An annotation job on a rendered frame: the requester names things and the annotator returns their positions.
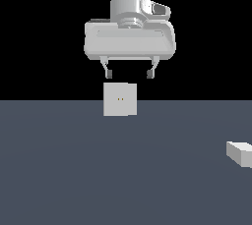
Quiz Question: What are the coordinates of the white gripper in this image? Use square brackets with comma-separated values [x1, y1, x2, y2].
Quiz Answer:
[84, 19, 177, 80]

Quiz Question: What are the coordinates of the white charger block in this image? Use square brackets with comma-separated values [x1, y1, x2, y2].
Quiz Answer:
[225, 141, 252, 168]

